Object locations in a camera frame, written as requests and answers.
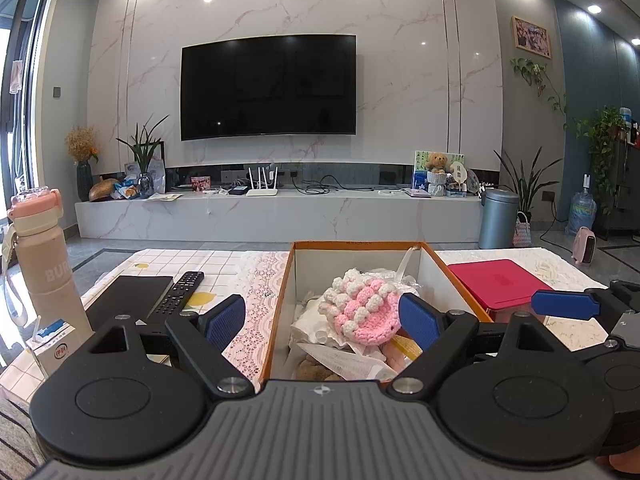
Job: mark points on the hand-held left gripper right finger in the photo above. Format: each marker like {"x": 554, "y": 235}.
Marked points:
{"x": 417, "y": 320}

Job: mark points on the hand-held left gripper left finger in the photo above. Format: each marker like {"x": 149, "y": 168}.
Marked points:
{"x": 225, "y": 322}

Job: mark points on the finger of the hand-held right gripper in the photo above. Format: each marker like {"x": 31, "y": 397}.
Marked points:
{"x": 565, "y": 304}

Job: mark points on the yellow snack packet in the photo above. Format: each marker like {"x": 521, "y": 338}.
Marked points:
{"x": 402, "y": 347}

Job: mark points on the pink white crochet hat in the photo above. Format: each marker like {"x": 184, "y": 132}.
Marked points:
{"x": 360, "y": 310}

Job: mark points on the white plastic bag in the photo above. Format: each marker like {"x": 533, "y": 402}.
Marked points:
{"x": 312, "y": 322}

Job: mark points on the orange cardboard box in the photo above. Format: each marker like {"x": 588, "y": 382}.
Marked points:
{"x": 350, "y": 257}

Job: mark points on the brown plush toy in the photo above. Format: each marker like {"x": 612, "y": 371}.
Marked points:
{"x": 312, "y": 367}

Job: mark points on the black remote control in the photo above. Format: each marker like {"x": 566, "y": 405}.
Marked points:
{"x": 180, "y": 292}

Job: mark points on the pink space heater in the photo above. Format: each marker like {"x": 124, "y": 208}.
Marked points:
{"x": 585, "y": 247}

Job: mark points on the red box lid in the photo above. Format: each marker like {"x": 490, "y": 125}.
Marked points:
{"x": 495, "y": 280}

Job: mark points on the woven basket bag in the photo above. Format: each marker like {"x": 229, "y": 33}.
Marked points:
{"x": 522, "y": 235}

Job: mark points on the blue water jug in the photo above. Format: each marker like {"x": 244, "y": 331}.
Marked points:
{"x": 580, "y": 215}

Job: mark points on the black notebook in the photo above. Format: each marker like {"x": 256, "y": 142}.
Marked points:
{"x": 130, "y": 295}

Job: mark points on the grey trash can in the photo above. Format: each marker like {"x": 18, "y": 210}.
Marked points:
{"x": 497, "y": 220}

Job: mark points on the marble television cabinet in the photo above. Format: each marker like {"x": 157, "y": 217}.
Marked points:
{"x": 300, "y": 217}

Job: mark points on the long-leaf floor plant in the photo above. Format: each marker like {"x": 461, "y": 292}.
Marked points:
{"x": 525, "y": 180}

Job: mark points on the black set-top box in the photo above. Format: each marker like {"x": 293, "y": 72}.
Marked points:
{"x": 238, "y": 190}

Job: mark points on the dark cabinet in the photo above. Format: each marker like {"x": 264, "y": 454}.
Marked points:
{"x": 627, "y": 185}

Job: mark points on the white router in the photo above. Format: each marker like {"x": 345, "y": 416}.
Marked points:
{"x": 262, "y": 192}

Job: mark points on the pink photo card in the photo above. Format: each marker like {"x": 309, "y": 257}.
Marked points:
{"x": 201, "y": 183}

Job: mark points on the brown teddy bear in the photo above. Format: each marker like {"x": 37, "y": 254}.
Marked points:
{"x": 437, "y": 161}

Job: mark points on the green plant in glass vase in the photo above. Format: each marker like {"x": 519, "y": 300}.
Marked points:
{"x": 145, "y": 182}

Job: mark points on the snack bags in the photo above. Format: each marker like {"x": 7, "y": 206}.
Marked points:
{"x": 127, "y": 191}

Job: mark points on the green trailing plant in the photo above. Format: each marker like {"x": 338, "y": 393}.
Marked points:
{"x": 605, "y": 130}

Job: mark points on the brown gourd ornament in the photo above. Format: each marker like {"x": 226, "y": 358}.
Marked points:
{"x": 102, "y": 191}

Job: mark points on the pink water bottle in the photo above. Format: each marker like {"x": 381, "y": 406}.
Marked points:
{"x": 50, "y": 280}

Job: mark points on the white milk carton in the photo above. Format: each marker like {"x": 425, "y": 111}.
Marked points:
{"x": 47, "y": 355}

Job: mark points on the dried flowers in dark vase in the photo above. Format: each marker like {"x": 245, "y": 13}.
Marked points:
{"x": 84, "y": 182}

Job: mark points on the grey striped cloth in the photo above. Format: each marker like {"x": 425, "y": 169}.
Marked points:
{"x": 17, "y": 440}

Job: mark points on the hanging ivy plant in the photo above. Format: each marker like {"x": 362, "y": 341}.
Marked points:
{"x": 530, "y": 67}

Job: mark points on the black wall television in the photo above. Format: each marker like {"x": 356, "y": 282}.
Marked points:
{"x": 270, "y": 87}

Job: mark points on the framed wall picture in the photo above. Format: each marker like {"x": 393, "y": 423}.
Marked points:
{"x": 531, "y": 37}

